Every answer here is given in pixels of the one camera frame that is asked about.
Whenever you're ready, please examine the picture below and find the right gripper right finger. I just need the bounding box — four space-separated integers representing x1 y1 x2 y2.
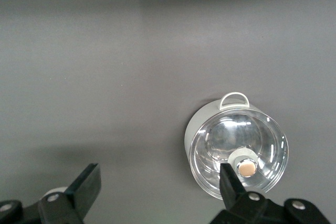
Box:
212 163 329 224

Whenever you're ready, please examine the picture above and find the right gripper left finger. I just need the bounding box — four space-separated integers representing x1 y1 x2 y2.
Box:
0 163 102 224

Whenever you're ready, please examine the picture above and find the large glass pot lid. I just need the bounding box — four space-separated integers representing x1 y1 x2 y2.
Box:
188 108 289 200

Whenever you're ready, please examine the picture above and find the white cooking pot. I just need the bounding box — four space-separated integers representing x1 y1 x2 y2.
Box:
183 92 289 200

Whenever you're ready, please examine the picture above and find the dark grey table mat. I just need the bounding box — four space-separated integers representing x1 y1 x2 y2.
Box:
0 0 336 224

